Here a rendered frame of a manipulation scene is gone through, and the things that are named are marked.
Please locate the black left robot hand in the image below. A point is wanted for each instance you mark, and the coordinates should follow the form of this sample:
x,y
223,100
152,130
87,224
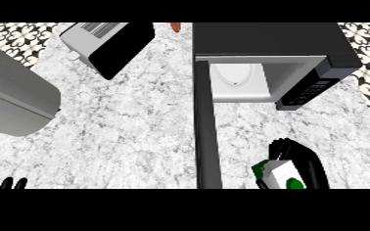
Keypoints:
x,y
12,183

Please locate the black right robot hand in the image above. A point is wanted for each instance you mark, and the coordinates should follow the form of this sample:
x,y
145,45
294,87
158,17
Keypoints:
x,y
310,166

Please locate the white and green milk carton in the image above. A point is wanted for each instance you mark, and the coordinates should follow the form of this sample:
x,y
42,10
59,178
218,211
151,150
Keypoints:
x,y
280,174

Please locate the dark grey microwave door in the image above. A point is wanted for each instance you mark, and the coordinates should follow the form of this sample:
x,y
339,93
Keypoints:
x,y
207,127

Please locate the black microwave oven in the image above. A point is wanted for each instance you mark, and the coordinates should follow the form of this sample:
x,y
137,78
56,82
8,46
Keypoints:
x,y
270,40

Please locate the silver and black toaster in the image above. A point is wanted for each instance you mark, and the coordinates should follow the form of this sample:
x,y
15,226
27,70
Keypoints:
x,y
108,44

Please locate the orange carrot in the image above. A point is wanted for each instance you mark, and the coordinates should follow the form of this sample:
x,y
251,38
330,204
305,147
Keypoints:
x,y
176,26

